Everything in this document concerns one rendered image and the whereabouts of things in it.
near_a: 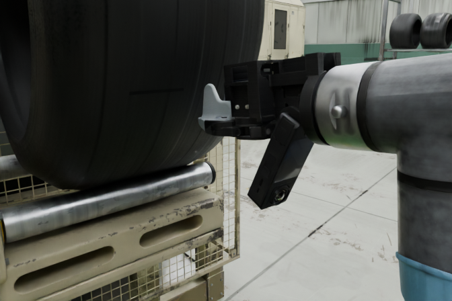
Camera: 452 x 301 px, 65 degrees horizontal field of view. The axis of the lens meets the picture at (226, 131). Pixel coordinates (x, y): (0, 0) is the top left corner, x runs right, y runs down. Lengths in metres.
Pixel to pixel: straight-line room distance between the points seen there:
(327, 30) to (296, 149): 12.17
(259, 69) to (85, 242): 0.35
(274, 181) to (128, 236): 0.28
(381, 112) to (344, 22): 12.04
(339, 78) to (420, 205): 0.11
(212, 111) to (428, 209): 0.26
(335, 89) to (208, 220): 0.41
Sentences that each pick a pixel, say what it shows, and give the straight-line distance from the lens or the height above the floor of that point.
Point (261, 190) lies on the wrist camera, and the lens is 0.39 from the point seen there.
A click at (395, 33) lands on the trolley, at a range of 5.76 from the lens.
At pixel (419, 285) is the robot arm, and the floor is 0.96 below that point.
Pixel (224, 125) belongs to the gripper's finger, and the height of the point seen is 1.04.
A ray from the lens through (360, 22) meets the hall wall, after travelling 12.12.
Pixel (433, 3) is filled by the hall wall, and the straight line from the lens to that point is 11.61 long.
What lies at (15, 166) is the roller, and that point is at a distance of 0.81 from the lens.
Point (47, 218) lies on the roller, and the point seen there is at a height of 0.90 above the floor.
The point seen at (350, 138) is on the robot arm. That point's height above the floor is 1.05.
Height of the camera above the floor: 1.12
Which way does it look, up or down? 12 degrees down
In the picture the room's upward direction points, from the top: straight up
